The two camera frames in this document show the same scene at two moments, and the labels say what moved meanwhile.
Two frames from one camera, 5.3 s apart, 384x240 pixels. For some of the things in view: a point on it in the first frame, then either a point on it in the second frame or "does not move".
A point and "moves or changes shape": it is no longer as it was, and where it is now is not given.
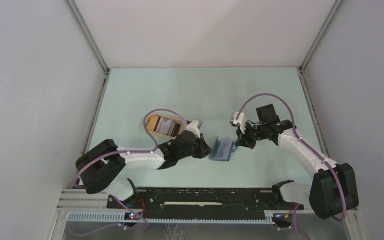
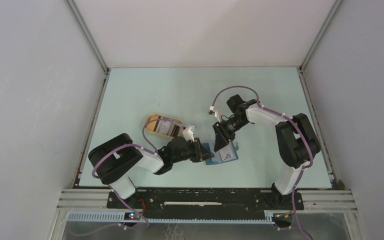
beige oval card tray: x=163 y=125 does not move
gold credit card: x=152 y=124 does not move
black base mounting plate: x=240 y=203 does not move
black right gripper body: x=252 y=133 to x=229 y=127
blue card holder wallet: x=222 y=150 moves or changes shape
